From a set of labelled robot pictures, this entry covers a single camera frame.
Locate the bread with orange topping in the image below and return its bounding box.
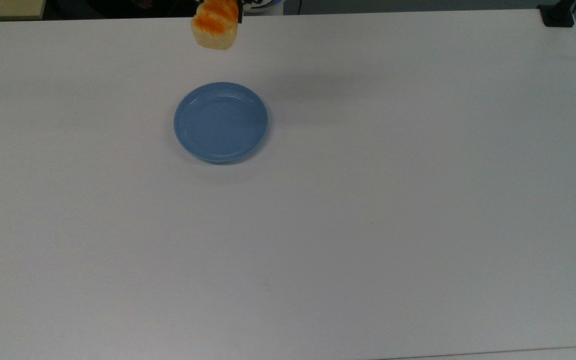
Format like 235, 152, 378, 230
190, 0, 239, 51

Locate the blue round plate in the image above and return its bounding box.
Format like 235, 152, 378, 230
173, 82, 269, 164

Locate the beige board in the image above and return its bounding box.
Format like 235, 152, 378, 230
0, 0, 47, 22

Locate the black clamp camera mount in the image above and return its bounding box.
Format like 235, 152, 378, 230
538, 0, 576, 28

